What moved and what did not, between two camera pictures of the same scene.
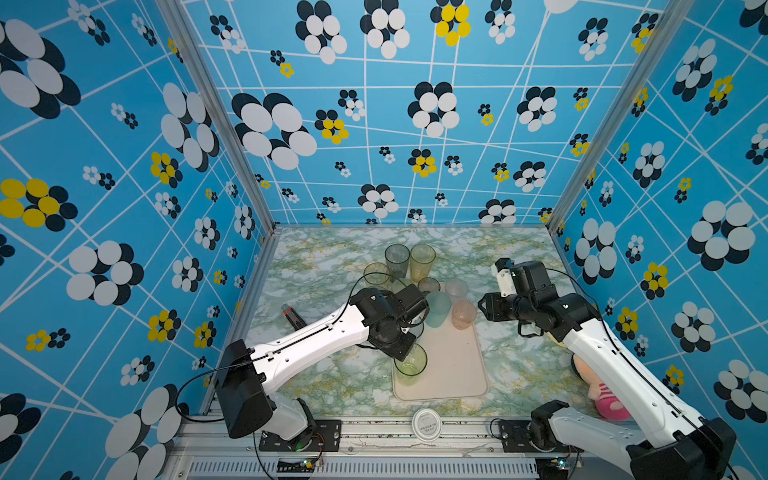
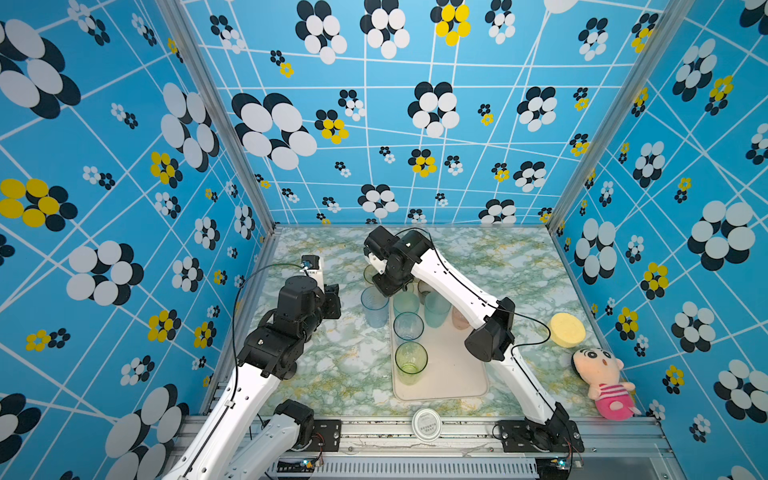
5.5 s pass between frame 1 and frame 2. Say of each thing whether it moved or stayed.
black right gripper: moved
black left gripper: moved
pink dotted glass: stayed
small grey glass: stayed
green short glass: stayed
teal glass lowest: stayed
